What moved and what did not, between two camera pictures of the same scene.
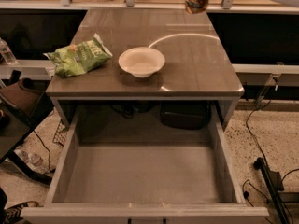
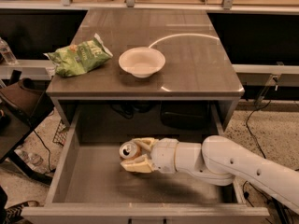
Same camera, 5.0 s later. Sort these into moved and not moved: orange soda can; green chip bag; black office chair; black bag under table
Moved: orange soda can
Not moved: green chip bag; black office chair; black bag under table
